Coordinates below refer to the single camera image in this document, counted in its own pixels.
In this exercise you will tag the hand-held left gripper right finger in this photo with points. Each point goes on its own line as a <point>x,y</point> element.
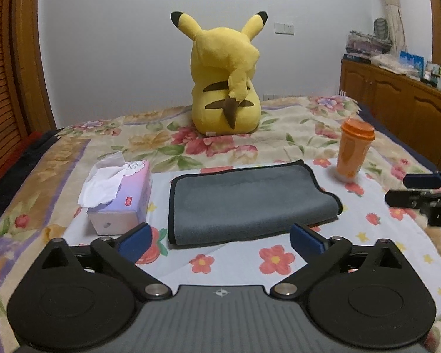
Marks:
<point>305,243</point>

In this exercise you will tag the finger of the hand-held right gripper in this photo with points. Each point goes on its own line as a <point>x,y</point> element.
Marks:
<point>420,180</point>
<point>404,198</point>

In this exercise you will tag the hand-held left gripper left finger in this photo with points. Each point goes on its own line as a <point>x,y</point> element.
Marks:
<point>134,243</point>

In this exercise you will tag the grey towel with black edge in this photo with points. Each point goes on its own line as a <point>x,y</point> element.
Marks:
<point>250,206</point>

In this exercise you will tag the purple tissue box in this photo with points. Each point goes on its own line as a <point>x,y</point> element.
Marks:
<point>123,206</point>

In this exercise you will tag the white flower print cloth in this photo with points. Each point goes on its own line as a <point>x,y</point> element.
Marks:
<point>356,228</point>

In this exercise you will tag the orange lidded cup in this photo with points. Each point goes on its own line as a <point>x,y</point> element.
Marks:
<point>352,150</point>

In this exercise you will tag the wooden cabinet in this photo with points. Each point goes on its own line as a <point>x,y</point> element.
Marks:
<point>397,103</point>

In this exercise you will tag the row of small bottles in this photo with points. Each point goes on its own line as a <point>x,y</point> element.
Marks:
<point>439,75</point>

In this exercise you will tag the beige floral bed sheet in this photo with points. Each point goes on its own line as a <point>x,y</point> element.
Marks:
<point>95,143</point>

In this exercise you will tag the blue picture box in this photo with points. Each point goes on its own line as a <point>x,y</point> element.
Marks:
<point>412,64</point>

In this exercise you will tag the white patterned cloth bundle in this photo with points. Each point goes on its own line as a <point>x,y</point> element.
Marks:
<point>386,62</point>

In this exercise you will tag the stack of folded cloths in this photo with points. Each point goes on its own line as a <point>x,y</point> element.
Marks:
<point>367,42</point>

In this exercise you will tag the grey ribbed vase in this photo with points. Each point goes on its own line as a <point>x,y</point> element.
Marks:
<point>381,29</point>

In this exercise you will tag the pale patterned curtain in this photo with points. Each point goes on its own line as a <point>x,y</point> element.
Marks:
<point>393,11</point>

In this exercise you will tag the yellow plush toy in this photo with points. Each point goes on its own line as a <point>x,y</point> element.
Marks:
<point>226,81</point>

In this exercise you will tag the wooden louvred door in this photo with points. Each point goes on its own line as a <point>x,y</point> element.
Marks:
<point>3,81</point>

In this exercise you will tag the wooden door frame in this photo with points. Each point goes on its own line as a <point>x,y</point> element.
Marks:
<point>435,18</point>

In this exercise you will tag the white wall switch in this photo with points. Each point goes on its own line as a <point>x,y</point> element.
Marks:
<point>284,28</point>

